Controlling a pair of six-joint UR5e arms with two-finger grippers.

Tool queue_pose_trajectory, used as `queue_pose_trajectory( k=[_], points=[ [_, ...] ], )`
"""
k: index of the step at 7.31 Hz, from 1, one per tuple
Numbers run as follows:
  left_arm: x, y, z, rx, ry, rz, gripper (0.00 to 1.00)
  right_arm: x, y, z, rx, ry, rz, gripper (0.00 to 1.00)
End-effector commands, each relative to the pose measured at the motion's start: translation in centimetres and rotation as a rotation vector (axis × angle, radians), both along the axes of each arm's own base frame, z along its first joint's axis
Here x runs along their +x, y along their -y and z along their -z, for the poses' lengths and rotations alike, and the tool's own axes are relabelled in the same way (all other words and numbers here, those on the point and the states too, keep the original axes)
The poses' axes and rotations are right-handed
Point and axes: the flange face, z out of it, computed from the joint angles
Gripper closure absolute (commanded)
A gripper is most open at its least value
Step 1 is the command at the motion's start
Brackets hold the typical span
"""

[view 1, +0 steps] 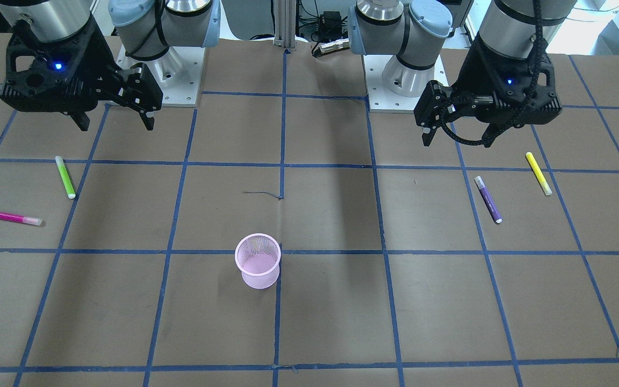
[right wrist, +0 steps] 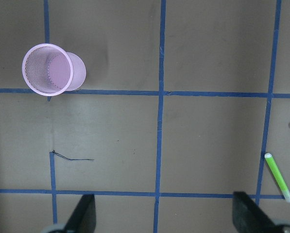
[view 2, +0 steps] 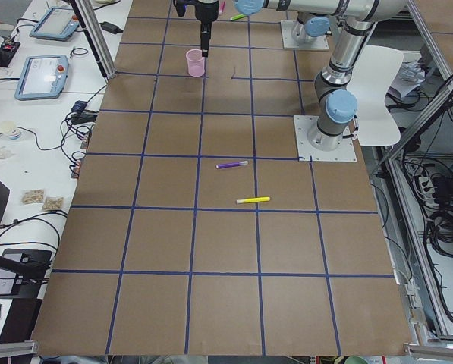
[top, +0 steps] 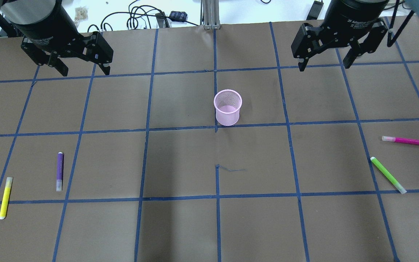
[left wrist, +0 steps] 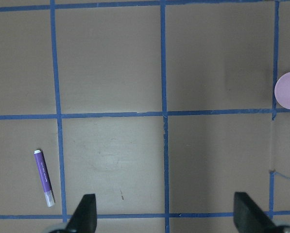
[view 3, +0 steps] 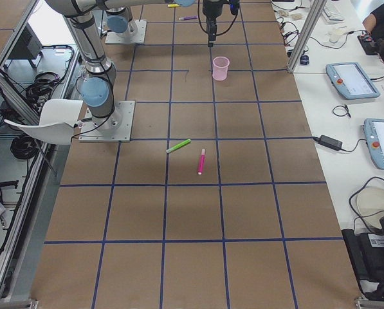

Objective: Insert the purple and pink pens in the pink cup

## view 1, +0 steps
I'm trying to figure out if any purple marker pen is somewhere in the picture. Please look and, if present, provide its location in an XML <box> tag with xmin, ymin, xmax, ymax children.
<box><xmin>474</xmin><ymin>176</ymin><xmax>503</xmax><ymax>224</ymax></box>

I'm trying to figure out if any black power adapter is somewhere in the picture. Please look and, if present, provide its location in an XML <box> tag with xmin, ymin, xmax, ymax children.
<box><xmin>318</xmin><ymin>11</ymin><xmax>342</xmax><ymax>35</ymax></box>

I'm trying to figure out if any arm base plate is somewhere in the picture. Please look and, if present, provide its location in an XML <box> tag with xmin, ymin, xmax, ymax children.
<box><xmin>114</xmin><ymin>42</ymin><xmax>206</xmax><ymax>108</ymax></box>
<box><xmin>363</xmin><ymin>55</ymin><xmax>449</xmax><ymax>113</ymax></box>

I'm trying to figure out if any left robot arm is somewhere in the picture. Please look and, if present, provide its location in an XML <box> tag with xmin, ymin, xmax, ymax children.
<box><xmin>347</xmin><ymin>1</ymin><xmax>575</xmax><ymax>147</ymax></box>

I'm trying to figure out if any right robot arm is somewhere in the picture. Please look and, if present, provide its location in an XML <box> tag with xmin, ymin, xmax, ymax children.
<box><xmin>0</xmin><ymin>1</ymin><xmax>221</xmax><ymax>131</ymax></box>

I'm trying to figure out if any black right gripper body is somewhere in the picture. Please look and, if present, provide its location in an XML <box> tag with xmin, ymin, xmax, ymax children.
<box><xmin>0</xmin><ymin>14</ymin><xmax>164</xmax><ymax>116</ymax></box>

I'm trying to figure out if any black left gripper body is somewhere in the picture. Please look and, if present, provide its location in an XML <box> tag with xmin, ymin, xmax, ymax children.
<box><xmin>413</xmin><ymin>33</ymin><xmax>563</xmax><ymax>135</ymax></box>

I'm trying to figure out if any pink mesh cup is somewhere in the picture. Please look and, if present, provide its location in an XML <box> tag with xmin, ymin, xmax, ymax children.
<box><xmin>234</xmin><ymin>233</ymin><xmax>282</xmax><ymax>289</ymax></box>

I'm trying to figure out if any yellow marker pen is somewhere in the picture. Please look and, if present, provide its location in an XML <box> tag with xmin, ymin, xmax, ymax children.
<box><xmin>525</xmin><ymin>152</ymin><xmax>552</xmax><ymax>196</ymax></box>

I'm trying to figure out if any aluminium frame post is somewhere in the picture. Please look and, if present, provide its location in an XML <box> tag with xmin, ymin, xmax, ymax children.
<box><xmin>272</xmin><ymin>0</ymin><xmax>298</xmax><ymax>52</ymax></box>

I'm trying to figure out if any silver metal connector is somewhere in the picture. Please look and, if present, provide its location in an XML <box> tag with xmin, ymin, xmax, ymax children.
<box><xmin>312</xmin><ymin>38</ymin><xmax>350</xmax><ymax>58</ymax></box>

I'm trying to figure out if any pink marker pen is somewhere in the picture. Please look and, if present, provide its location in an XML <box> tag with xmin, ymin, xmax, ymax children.
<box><xmin>0</xmin><ymin>212</ymin><xmax>44</xmax><ymax>226</ymax></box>

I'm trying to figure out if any green marker pen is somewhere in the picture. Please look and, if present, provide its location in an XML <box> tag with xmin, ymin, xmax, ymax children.
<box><xmin>54</xmin><ymin>156</ymin><xmax>76</xmax><ymax>200</ymax></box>

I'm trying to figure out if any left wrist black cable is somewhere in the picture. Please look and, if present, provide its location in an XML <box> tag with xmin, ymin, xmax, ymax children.
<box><xmin>438</xmin><ymin>0</ymin><xmax>549</xmax><ymax>147</ymax></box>

